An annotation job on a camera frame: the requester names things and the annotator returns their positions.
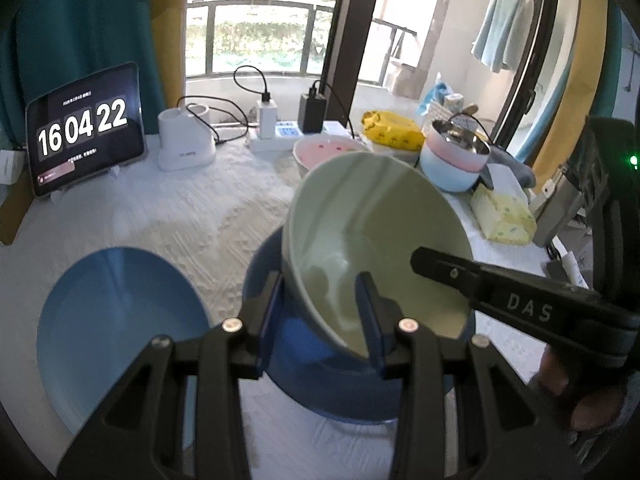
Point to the light blue hanging towel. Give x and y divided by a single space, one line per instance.
502 30

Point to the white tablet stand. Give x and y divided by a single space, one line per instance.
116 171

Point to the blue plastic bag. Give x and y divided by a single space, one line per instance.
436 95

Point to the person's right hand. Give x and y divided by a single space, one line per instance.
585 395

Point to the white power strip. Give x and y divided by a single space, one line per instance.
290 135

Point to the yellow curtain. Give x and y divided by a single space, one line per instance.
575 60
167 45

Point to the yellow tissue pack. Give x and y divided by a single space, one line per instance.
505 220

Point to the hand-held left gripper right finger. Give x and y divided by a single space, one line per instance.
367 310

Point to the tablet with clock display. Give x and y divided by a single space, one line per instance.
85 127

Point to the pale green bowl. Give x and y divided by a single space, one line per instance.
360 220

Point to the cardboard box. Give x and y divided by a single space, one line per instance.
12 215

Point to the black balcony railing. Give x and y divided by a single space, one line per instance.
250 7

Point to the white bowl with pink inside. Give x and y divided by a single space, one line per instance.
325 150

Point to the white textured tablecloth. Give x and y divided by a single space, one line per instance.
200 210

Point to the blue plate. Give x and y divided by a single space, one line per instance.
115 320

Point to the grey thermos bottle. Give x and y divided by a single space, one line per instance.
560 210

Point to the white desk lamp base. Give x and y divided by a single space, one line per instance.
185 145

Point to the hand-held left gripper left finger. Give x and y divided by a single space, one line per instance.
272 300

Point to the white tube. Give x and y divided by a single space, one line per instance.
572 267

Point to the small white box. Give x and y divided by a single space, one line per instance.
11 167

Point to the black window mullion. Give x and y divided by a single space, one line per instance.
350 35

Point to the yellow patterned package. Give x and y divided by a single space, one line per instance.
392 130

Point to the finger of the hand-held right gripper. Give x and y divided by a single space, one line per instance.
500 290

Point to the black charger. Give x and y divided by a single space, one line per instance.
312 112

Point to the small light blue bowl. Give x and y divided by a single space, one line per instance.
447 177

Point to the white charger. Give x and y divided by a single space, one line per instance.
266 120

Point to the black sliding door frame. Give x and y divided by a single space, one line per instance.
540 50

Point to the large blue bowl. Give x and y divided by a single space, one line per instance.
310 375

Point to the grey cloth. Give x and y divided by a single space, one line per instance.
515 167

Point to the teal curtain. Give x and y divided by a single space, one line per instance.
75 20

